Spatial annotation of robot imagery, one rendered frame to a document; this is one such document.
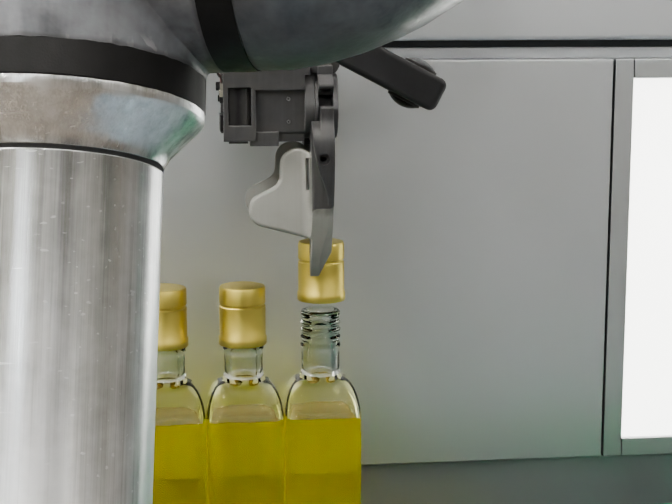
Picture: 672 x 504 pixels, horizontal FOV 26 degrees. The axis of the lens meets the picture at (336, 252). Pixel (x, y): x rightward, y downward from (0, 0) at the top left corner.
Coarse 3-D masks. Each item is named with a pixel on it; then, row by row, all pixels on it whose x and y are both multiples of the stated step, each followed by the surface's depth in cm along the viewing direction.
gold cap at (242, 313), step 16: (224, 288) 106; (240, 288) 105; (256, 288) 106; (224, 304) 106; (240, 304) 105; (256, 304) 106; (224, 320) 106; (240, 320) 105; (256, 320) 106; (224, 336) 106; (240, 336) 106; (256, 336) 106
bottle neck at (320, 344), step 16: (304, 320) 107; (320, 320) 107; (336, 320) 107; (304, 336) 107; (320, 336) 107; (336, 336) 107; (304, 352) 108; (320, 352) 107; (336, 352) 108; (304, 368) 108; (320, 368) 107; (336, 368) 108
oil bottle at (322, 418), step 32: (288, 384) 109; (320, 384) 107; (352, 384) 108; (288, 416) 106; (320, 416) 106; (352, 416) 107; (288, 448) 107; (320, 448) 107; (352, 448) 107; (288, 480) 107; (320, 480) 107; (352, 480) 107
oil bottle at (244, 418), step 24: (216, 384) 107; (240, 384) 106; (264, 384) 107; (216, 408) 105; (240, 408) 105; (264, 408) 106; (216, 432) 105; (240, 432) 106; (264, 432) 106; (216, 456) 106; (240, 456) 106; (264, 456) 106; (216, 480) 106; (240, 480) 106; (264, 480) 106
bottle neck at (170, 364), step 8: (160, 352) 105; (168, 352) 105; (176, 352) 106; (184, 352) 106; (160, 360) 105; (168, 360) 105; (176, 360) 106; (184, 360) 107; (160, 368) 105; (168, 368) 106; (176, 368) 106; (184, 368) 107; (160, 376) 106; (168, 376) 106; (176, 376) 106; (184, 376) 107
